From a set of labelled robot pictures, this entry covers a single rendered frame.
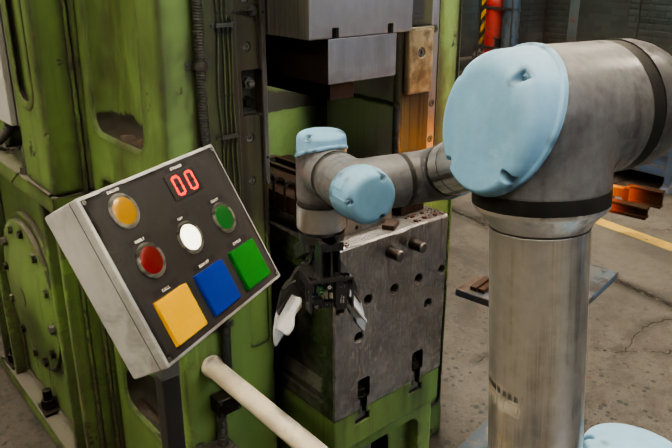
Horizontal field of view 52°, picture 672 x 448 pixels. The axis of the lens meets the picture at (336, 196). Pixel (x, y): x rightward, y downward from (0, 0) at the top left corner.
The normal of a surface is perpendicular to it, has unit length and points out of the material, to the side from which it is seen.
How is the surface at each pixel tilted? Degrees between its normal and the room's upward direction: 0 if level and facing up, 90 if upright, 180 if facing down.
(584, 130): 87
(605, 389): 0
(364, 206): 90
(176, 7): 90
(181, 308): 60
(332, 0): 90
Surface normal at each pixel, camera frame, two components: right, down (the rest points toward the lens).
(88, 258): -0.42, 0.30
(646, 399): 0.00, -0.94
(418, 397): 0.65, 0.26
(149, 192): 0.79, -0.35
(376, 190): 0.44, 0.29
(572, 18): -0.84, 0.18
